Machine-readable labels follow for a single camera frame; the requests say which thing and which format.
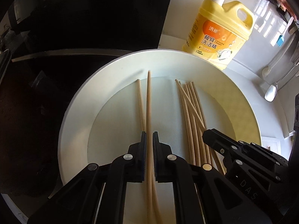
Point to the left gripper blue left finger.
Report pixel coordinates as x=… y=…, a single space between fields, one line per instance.
x=142 y=155

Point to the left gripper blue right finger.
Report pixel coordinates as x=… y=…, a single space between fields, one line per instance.
x=157 y=151

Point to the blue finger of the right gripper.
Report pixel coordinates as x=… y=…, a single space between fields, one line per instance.
x=229 y=148

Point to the wooden chopstick two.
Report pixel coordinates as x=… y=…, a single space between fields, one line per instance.
x=200 y=112

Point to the wooden chopstick one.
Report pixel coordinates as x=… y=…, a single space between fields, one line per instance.
x=201 y=144

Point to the wooden chopstick five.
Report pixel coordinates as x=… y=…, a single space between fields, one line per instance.
x=150 y=216

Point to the wooden chopstick four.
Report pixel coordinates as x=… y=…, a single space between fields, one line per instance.
x=184 y=90

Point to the wooden chopstick three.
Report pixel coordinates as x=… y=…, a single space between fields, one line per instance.
x=155 y=202

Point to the white round basin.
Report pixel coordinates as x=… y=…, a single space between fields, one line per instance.
x=103 y=118

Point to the steel spatula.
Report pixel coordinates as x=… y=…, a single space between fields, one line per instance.
x=273 y=88

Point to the yellow dish soap bottle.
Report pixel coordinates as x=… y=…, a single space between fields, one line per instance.
x=219 y=31

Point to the blue silicone brush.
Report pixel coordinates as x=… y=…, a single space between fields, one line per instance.
x=280 y=40

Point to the white long-handled brush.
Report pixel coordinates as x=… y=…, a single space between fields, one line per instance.
x=266 y=71

